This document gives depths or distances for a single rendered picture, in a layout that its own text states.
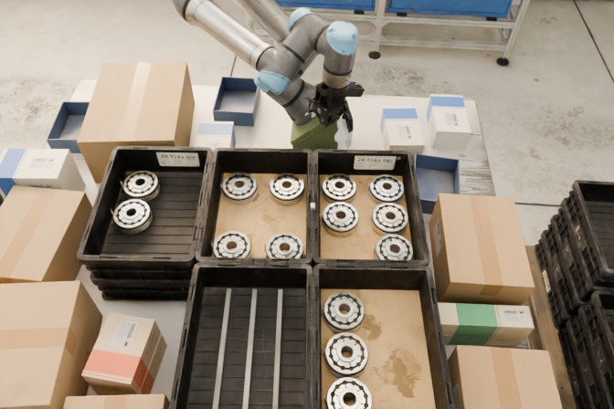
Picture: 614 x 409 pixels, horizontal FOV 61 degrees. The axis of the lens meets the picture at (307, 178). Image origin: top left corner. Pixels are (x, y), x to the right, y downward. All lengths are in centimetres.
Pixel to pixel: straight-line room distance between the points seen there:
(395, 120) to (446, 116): 19
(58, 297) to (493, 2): 281
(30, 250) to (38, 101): 197
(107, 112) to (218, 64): 170
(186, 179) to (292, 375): 69
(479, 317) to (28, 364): 108
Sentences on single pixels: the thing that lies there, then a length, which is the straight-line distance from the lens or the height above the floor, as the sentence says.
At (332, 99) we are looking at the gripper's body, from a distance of 138.
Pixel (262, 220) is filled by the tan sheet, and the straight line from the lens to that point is 153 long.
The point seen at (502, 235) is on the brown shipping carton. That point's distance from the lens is 157.
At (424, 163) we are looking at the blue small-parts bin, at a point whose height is 73.
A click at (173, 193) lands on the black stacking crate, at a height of 83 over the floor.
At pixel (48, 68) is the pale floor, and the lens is 371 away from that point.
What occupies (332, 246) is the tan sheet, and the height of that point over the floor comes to 83.
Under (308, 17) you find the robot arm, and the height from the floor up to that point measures 135.
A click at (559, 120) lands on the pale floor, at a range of 339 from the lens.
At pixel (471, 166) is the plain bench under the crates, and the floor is 70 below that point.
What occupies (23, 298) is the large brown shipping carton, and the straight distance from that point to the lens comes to 148.
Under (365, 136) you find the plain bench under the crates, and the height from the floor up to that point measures 70.
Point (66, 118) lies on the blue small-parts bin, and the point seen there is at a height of 71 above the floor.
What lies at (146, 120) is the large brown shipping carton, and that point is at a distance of 177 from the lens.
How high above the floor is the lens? 207
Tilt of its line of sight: 50 degrees down
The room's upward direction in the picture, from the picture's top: 1 degrees clockwise
